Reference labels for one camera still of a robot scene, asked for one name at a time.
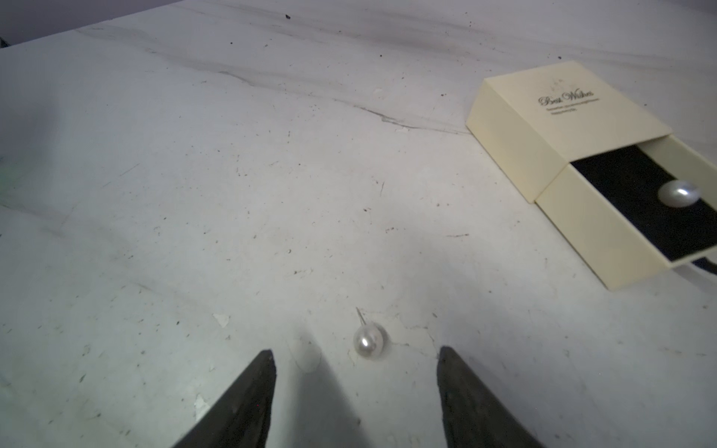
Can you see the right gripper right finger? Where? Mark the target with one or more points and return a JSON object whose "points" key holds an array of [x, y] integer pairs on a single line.
{"points": [[472, 415]]}

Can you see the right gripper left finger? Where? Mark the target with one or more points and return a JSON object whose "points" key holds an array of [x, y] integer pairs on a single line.
{"points": [[241, 417]]}

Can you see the pearl earring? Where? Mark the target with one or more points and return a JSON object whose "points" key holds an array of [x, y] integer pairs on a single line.
{"points": [[370, 340], [678, 193]]}

